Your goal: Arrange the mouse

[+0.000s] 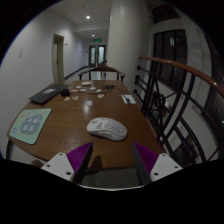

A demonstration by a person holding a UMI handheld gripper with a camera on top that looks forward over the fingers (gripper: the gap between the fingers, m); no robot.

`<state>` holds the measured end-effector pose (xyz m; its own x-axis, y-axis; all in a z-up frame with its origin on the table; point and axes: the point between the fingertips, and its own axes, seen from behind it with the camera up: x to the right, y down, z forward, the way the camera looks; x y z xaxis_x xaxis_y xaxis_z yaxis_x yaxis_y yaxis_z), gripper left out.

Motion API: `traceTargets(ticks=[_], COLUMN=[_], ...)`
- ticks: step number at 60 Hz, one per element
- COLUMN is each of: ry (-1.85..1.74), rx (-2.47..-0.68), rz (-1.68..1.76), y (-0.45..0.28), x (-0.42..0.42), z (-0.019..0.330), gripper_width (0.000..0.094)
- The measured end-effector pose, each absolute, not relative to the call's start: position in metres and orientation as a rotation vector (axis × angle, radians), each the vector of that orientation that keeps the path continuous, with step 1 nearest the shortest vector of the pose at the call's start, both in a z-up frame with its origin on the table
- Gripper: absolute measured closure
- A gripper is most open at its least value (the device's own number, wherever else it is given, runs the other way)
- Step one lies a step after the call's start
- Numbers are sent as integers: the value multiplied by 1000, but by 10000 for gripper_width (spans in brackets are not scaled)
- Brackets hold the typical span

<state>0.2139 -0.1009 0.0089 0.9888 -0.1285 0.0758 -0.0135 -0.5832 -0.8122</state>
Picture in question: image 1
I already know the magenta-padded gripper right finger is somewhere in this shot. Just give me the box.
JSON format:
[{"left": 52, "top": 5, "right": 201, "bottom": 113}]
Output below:
[{"left": 132, "top": 141, "right": 184, "bottom": 186}]

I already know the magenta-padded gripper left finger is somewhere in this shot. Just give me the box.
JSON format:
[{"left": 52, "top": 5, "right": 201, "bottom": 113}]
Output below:
[{"left": 40, "top": 141, "right": 94, "bottom": 185}]

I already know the white perforated computer mouse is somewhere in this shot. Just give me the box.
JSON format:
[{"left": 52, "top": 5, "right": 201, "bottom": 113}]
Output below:
[{"left": 86, "top": 116, "right": 129, "bottom": 142}]

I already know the mint green printed mouse pad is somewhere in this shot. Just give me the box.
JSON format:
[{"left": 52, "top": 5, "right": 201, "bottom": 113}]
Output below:
[{"left": 8, "top": 107, "right": 53, "bottom": 146}]

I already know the small black block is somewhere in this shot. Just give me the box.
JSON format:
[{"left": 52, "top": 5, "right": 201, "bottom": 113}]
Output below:
[{"left": 60, "top": 88, "right": 71, "bottom": 98}]

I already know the black closed laptop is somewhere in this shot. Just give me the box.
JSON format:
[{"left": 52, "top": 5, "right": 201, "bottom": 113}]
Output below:
[{"left": 28, "top": 83, "right": 72, "bottom": 105}]

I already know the white paper sheet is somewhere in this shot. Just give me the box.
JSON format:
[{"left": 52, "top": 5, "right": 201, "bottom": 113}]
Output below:
[{"left": 121, "top": 94, "right": 137, "bottom": 105}]

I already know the wood-topped black metal railing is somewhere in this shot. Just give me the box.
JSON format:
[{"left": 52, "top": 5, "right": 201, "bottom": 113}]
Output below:
[{"left": 132, "top": 55, "right": 224, "bottom": 168}]

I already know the wooden chair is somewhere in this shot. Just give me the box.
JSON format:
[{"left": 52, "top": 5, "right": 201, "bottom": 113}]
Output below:
[{"left": 77, "top": 64, "right": 127, "bottom": 83}]

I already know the side door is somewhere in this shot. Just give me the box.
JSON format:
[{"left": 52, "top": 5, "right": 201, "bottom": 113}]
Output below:
[{"left": 51, "top": 33, "right": 65, "bottom": 83}]

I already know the dark framed window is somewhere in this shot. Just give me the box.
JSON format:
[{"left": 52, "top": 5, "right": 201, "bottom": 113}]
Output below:
[{"left": 151, "top": 29, "right": 188, "bottom": 93}]

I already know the glazed double door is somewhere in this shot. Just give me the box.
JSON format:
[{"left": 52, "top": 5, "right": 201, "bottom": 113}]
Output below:
[{"left": 88, "top": 44, "right": 107, "bottom": 67}]

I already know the black cable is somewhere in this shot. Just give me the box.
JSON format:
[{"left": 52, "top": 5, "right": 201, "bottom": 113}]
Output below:
[{"left": 68, "top": 84, "right": 131, "bottom": 104}]

